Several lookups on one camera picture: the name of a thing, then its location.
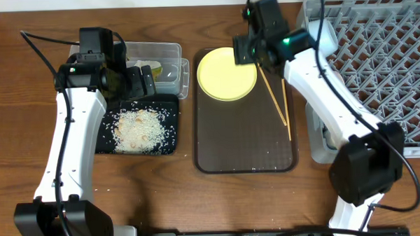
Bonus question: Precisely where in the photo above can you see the right black cable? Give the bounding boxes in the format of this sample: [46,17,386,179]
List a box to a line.
[244,0,420,236]

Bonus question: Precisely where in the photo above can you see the left wooden chopstick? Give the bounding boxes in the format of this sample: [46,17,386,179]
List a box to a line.
[258,66,288,127]

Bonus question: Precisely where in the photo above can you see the white round bowl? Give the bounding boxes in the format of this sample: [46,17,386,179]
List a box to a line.
[322,126,337,150]

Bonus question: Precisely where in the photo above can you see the right wooden chopstick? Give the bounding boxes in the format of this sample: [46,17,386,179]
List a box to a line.
[281,79,292,141]

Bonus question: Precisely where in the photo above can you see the rice and food scraps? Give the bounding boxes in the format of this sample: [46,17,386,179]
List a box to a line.
[102,99,179,157]

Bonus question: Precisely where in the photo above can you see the black waste tray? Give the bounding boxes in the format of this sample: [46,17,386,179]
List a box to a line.
[92,92,182,158]

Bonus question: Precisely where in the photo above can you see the left black cable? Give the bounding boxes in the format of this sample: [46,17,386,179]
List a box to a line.
[19,26,134,236]

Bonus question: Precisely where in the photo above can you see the clear plastic waste bin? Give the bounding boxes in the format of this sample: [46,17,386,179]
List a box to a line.
[69,38,191,104]

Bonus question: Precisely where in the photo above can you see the black cable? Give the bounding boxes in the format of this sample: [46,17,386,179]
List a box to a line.
[244,0,420,236]
[19,26,134,236]

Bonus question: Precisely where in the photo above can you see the yellow round plate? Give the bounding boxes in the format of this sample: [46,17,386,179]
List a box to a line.
[197,47,257,102]

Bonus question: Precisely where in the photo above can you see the grey plastic dishwasher rack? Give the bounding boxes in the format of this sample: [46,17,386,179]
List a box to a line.
[296,0,420,158]

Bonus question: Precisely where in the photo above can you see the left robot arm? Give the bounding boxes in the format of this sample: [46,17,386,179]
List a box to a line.
[14,27,156,236]

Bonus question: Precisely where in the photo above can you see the wooden chopstick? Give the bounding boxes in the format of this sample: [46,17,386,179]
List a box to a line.
[258,66,288,127]
[281,79,292,141]

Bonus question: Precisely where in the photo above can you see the dark brown serving tray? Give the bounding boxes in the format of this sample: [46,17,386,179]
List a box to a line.
[190,44,300,176]

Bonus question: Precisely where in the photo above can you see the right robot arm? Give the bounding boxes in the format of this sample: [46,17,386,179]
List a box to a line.
[233,0,408,236]

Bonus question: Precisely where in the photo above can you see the light blue bowl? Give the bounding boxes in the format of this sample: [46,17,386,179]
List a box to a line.
[307,20,338,57]

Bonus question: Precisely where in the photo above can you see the green snack wrapper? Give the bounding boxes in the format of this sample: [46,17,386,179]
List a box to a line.
[150,61,163,82]

